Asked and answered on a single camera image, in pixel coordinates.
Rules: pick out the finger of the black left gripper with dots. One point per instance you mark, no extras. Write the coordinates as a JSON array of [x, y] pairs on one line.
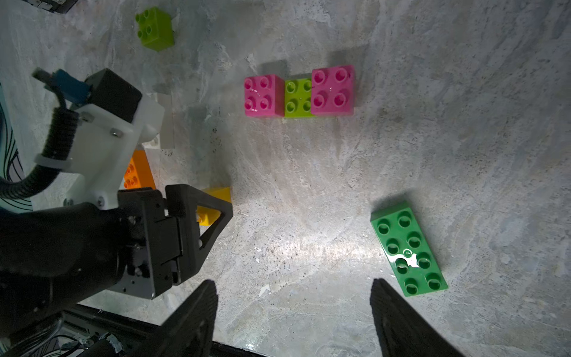
[[196, 218]]

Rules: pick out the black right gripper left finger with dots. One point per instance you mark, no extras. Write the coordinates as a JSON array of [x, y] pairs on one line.
[[189, 330]]

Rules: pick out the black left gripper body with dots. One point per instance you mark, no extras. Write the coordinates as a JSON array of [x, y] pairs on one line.
[[152, 241]]

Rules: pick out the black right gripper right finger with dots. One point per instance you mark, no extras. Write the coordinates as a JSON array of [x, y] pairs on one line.
[[401, 330]]

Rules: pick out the orange long lego brick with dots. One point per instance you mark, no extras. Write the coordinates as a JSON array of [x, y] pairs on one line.
[[138, 173]]

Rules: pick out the dark green long lego brick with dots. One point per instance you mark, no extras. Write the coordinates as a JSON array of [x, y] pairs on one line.
[[407, 250]]

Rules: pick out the magenta lego brick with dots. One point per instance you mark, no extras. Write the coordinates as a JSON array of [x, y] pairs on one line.
[[333, 91], [264, 96]]

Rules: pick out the lime green lego brick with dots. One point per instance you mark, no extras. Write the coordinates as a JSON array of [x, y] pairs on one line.
[[298, 98]]

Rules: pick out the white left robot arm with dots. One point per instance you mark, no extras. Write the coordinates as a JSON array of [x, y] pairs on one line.
[[53, 259]]

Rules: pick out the white lego brick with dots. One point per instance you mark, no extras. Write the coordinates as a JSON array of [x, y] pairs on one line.
[[165, 139]]

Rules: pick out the small lime lego brick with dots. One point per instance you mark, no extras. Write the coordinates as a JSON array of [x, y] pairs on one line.
[[155, 29]]

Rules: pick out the black hard carrying case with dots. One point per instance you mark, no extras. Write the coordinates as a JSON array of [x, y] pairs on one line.
[[53, 6]]

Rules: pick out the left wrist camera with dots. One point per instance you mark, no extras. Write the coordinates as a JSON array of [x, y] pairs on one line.
[[113, 118]]

